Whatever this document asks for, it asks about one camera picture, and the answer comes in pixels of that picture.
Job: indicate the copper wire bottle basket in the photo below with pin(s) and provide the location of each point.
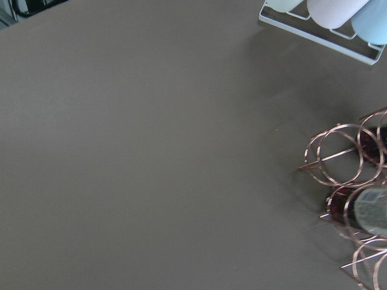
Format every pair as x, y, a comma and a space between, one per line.
334, 158

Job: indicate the white cup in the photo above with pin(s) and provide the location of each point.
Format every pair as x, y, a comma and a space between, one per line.
283, 6

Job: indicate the pink cup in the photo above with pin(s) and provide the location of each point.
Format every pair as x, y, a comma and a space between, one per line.
332, 14

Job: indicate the blue cup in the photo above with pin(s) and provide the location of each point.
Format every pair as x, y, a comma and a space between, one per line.
369, 23

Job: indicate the tea bottle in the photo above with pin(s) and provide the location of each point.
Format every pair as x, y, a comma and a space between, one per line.
371, 150
361, 208

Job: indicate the white wire cup rack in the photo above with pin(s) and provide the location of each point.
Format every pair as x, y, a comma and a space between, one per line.
342, 39

